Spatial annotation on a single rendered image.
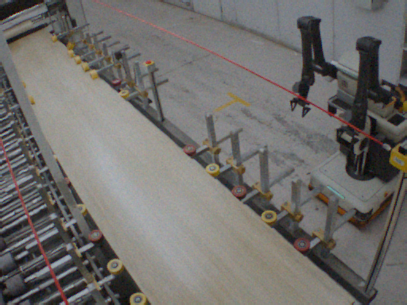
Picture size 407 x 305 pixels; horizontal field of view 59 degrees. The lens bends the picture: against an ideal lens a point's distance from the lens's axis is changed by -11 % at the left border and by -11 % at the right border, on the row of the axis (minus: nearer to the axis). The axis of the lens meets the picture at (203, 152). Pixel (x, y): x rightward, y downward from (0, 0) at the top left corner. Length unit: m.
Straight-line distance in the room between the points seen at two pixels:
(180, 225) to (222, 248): 0.27
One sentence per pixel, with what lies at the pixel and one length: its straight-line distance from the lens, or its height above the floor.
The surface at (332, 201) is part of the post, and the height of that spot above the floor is 1.15.
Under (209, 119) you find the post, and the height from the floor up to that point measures 1.09.
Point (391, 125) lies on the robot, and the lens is 2.90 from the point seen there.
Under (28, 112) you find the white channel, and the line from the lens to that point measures 1.82.
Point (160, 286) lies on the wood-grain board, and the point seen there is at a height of 0.90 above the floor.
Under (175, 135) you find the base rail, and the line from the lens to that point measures 3.01.
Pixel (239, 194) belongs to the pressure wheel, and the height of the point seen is 0.91.
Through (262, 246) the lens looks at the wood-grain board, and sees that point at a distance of 1.95.
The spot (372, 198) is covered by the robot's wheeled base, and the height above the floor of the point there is 0.28.
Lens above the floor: 2.48
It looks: 39 degrees down
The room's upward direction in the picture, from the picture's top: 10 degrees counter-clockwise
